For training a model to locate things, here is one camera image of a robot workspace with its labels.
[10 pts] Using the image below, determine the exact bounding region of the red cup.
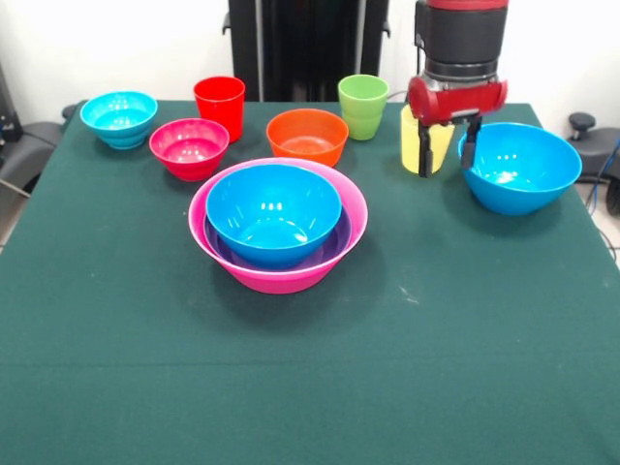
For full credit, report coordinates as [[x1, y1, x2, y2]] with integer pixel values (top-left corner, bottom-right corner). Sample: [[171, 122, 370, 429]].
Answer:
[[193, 75, 247, 144]]

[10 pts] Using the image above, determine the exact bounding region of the large pink bowl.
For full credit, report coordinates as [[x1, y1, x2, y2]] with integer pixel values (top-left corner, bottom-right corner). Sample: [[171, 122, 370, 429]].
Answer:
[[187, 157, 369, 295]]

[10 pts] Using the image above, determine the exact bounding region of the small crimson bowl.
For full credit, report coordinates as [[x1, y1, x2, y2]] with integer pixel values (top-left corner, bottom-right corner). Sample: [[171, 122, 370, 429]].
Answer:
[[148, 117, 231, 183]]

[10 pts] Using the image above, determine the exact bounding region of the yellow cup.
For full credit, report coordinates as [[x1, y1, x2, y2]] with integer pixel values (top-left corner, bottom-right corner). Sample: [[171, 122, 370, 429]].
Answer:
[[399, 105, 456, 176]]

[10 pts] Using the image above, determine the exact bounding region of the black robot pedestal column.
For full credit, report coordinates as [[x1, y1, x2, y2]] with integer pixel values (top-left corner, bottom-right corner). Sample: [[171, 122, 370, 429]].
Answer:
[[222, 0, 391, 103]]

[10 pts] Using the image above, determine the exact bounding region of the small orange bowl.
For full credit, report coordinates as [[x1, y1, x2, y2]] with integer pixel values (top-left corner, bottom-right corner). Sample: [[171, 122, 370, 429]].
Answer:
[[265, 108, 350, 169]]

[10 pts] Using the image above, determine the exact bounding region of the small blue bowl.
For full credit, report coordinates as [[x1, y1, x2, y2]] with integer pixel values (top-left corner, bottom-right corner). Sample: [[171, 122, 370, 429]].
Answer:
[[79, 90, 159, 140], [96, 126, 152, 151]]

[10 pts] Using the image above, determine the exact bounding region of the dark green tablecloth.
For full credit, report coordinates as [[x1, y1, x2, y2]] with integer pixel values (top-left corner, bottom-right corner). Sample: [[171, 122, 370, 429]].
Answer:
[[0, 99, 620, 465]]

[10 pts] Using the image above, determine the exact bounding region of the purple shallow bowl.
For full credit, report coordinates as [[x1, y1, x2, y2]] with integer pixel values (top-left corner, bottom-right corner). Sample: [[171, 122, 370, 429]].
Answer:
[[202, 207, 354, 275]]

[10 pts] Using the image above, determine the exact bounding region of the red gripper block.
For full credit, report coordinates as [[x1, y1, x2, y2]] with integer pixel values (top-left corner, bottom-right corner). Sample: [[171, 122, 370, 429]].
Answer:
[[405, 75, 510, 180]]

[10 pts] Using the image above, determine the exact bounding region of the medium blue bowl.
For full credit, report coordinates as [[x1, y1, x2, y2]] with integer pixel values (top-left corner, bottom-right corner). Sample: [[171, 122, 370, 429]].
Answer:
[[205, 163, 343, 271], [457, 122, 583, 217]]

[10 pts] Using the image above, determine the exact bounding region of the green cup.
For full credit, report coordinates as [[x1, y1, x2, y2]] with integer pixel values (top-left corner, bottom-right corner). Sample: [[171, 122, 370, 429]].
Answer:
[[337, 74, 390, 142]]

